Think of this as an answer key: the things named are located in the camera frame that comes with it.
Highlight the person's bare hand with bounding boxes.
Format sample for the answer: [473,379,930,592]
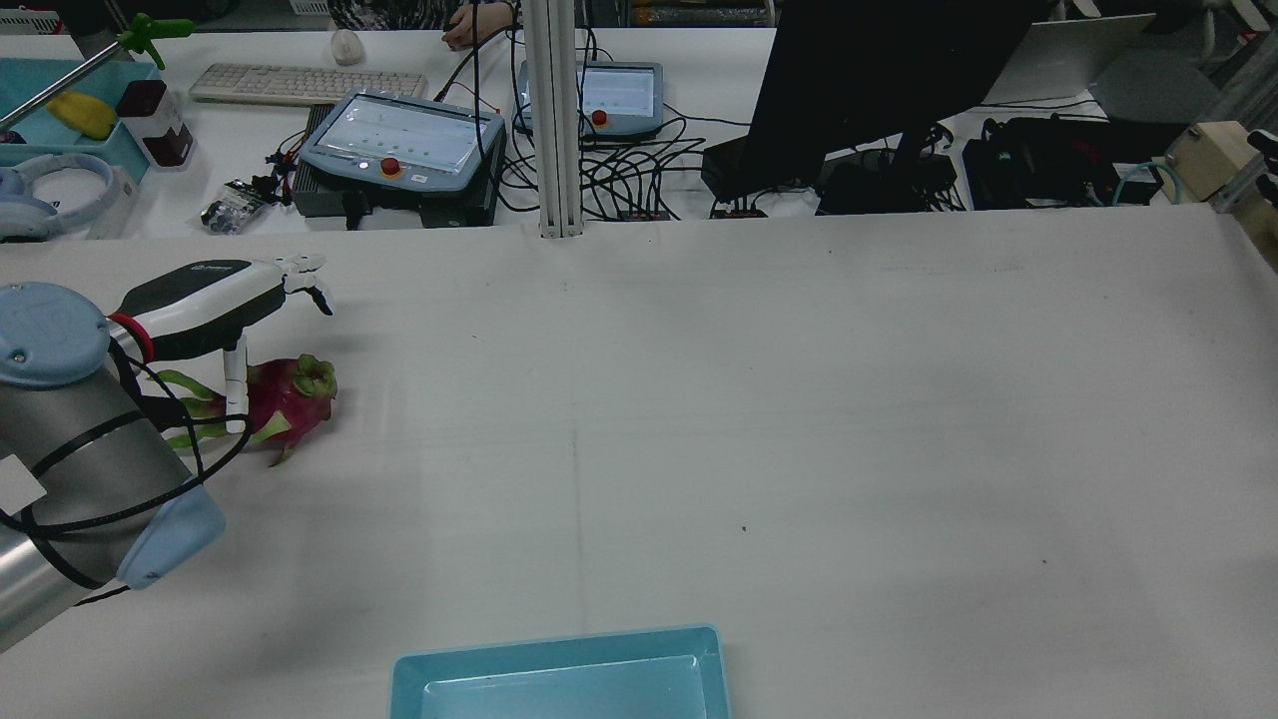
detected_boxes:
[442,3,520,51]

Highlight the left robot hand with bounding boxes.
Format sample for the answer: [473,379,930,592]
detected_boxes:
[108,254,334,434]

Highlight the red dragon fruit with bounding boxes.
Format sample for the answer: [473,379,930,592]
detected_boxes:
[150,355,338,468]

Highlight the small bag of black parts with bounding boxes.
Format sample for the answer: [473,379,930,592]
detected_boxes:
[200,180,273,236]

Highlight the grey teach pendant red button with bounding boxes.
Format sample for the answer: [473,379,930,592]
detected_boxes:
[514,60,666,141]
[298,90,507,193]

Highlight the dark grey ribbed controller box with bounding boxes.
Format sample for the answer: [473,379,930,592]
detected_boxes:
[292,103,508,229]

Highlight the pale blue headphones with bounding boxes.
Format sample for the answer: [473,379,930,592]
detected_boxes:
[0,153,117,241]

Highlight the white keyboard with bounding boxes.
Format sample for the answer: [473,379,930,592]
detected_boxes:
[188,62,428,107]

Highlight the yellow banana toy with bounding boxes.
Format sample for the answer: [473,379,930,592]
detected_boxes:
[47,92,118,141]

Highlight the blue storage bin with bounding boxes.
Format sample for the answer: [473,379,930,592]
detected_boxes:
[0,57,163,186]

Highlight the green-tipped grabber stick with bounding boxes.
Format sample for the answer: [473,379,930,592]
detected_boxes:
[0,13,197,131]

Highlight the small black box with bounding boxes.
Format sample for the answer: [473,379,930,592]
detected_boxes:
[702,135,772,206]

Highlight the black Huawei monitor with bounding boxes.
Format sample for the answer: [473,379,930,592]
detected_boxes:
[744,0,1059,187]

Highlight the black monitor stand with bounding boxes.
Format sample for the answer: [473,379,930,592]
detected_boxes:
[817,120,961,216]

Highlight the light blue plastic tray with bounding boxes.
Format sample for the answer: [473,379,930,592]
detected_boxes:
[389,625,732,719]

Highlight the wooden box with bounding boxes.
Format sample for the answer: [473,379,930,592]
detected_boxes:
[1163,122,1257,204]

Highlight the aluminium profile post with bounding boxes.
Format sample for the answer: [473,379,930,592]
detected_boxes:
[521,0,584,239]

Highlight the tangle of black cables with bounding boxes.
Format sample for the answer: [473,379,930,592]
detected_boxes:
[497,95,750,219]

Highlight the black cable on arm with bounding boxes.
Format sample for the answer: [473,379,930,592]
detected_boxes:
[0,340,253,606]

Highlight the black device with cables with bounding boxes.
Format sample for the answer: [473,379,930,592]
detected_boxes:
[963,116,1189,211]

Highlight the teal cable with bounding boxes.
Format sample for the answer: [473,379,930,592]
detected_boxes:
[1111,162,1185,207]

